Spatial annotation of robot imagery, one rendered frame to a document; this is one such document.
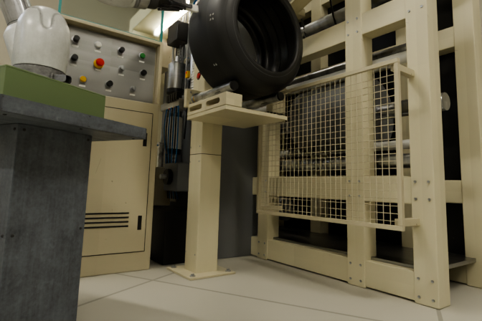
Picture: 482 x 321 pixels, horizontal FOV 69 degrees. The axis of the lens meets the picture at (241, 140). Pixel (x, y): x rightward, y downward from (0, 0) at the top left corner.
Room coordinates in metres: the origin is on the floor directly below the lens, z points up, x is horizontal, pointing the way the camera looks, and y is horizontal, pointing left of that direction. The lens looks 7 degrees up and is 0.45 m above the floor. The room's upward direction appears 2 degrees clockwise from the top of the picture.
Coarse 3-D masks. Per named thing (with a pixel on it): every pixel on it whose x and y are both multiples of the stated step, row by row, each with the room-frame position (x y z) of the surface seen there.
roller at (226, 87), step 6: (228, 84) 1.51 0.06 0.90; (234, 84) 1.50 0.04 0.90; (210, 90) 1.63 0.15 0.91; (216, 90) 1.59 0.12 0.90; (222, 90) 1.55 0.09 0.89; (228, 90) 1.53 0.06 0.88; (234, 90) 1.52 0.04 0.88; (198, 96) 1.73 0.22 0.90; (204, 96) 1.68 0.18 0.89; (210, 96) 1.65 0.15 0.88
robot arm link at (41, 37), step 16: (32, 16) 1.05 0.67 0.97; (48, 16) 1.07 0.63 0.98; (16, 32) 1.05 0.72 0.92; (32, 32) 1.04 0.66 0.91; (48, 32) 1.06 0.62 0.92; (64, 32) 1.10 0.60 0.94; (16, 48) 1.05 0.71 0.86; (32, 48) 1.04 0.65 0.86; (48, 48) 1.06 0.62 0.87; (64, 48) 1.10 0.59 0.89; (48, 64) 1.06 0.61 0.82; (64, 64) 1.12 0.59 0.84
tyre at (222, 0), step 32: (224, 0) 1.41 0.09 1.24; (256, 0) 1.75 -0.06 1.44; (192, 32) 1.53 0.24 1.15; (224, 32) 1.41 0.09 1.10; (256, 32) 1.88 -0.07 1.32; (288, 32) 1.80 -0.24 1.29; (224, 64) 1.48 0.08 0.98; (256, 64) 1.50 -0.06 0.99; (288, 64) 1.81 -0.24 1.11; (256, 96) 1.67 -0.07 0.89
